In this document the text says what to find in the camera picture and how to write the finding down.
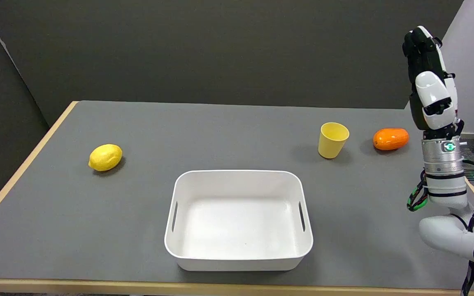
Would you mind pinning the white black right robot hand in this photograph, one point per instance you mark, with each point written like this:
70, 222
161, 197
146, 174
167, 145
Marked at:
432, 96

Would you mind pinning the yellow plastic cup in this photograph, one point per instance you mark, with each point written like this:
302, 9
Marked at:
332, 140

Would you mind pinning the orange plastic mango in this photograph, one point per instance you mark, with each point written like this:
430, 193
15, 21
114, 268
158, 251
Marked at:
390, 139

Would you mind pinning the white plastic bin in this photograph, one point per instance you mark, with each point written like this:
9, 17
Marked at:
238, 220

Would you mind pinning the yellow lemon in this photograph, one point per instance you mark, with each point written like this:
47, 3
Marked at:
105, 157

